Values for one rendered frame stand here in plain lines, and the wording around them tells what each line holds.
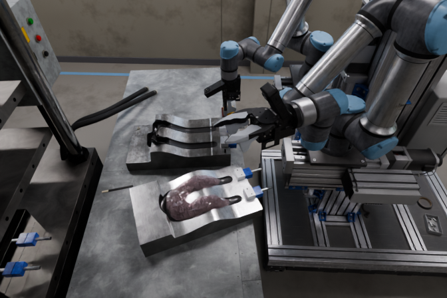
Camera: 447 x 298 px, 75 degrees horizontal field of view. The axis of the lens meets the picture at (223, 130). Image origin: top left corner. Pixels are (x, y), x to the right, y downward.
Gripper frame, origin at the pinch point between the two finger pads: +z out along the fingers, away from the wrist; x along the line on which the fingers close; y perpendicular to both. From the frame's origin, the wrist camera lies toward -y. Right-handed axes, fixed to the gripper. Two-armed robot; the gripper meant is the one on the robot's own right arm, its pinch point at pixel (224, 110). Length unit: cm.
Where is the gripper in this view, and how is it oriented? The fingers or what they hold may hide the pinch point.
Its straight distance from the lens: 143.2
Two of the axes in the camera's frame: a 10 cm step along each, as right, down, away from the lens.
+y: 10.0, -0.4, 0.4
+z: 0.0, 7.1, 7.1
